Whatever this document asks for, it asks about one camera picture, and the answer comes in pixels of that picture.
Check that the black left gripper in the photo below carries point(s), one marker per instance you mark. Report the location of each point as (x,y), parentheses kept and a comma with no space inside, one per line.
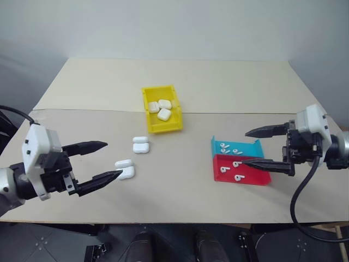
(57,169)

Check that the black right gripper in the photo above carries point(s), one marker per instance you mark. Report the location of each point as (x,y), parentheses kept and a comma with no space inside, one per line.
(300,150)

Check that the white earbud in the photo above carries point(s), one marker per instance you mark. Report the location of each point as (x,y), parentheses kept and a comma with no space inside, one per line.
(224,169)
(236,164)
(238,178)
(236,151)
(222,145)
(225,151)

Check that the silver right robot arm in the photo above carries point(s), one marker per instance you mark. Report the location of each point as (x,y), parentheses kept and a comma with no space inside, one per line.
(339,150)

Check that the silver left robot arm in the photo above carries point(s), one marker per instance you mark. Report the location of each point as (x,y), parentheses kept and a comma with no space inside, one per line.
(8,185)

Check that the yellow plastic bin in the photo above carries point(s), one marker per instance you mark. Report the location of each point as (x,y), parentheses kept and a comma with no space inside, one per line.
(152,127)

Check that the brown cardboard box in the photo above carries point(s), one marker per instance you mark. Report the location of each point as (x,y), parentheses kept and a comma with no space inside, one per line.
(345,127)

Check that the blue plastic tray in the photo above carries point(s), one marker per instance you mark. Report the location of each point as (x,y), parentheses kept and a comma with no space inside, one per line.
(251,150)

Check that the red plastic tray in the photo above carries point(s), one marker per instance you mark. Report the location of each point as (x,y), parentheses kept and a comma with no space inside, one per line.
(253,178)

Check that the dark bulky object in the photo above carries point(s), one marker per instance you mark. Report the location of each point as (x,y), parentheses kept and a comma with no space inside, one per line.
(6,131)

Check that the dark rounded shape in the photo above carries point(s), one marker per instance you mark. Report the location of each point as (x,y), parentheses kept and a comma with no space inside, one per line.
(140,245)

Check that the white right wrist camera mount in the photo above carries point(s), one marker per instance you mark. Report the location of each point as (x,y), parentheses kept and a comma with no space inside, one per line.
(313,120)

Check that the black metal bracket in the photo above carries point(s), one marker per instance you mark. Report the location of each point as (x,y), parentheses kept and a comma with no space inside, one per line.
(243,240)
(95,252)

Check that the wooden frame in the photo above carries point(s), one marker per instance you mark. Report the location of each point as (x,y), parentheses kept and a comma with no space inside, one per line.
(342,240)

